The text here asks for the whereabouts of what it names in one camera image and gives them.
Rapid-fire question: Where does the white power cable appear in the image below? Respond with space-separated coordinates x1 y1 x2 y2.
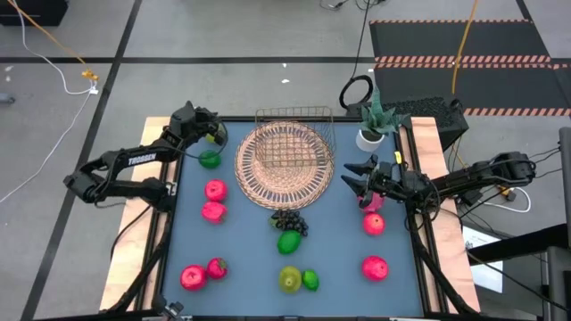
481 186 533 214

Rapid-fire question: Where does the black hazard-striped floor mat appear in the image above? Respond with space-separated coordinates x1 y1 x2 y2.
368 19 571 118

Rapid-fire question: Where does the artificial plant in white pot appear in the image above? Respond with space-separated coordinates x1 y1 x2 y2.
355 86 410 153

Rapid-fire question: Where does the large green lemon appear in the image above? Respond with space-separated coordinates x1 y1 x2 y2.
277 229 303 256

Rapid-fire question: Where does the yellow-green pear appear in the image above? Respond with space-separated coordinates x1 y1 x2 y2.
205 124 227 144

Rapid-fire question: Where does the yellow-green apple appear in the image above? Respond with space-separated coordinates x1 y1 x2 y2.
277 265 303 294

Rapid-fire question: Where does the pink fruit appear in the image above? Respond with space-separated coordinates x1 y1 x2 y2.
359 192 385 214

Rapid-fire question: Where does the round dark green lime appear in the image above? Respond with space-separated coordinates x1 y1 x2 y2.
198 150 222 170

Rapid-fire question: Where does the black grape bunch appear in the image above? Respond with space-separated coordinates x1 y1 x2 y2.
269 209 310 237

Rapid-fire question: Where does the yellow cable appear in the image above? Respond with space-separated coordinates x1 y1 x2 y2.
450 0 479 95

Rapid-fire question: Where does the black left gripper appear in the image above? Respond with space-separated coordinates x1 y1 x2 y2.
167 100 228 148

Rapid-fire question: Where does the red apple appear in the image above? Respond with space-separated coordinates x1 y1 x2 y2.
360 255 390 283
179 264 209 292
362 212 386 236
204 178 229 203

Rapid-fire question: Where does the orange-yellow cable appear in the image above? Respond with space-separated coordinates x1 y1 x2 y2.
17 0 100 82

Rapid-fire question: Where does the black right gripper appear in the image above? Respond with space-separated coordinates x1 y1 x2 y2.
341 154 429 204

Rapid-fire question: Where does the gold wire basket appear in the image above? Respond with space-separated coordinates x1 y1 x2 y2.
254 105 335 169

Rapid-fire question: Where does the red tomato with green stem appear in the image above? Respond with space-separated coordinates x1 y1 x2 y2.
205 257 229 281

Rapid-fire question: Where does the round wicker placemat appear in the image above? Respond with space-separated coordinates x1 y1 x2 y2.
234 119 335 211

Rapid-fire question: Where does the black coiled cable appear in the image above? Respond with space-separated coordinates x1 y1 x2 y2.
338 0 375 111

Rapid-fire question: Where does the small bright green lime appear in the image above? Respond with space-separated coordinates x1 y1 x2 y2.
301 268 320 292

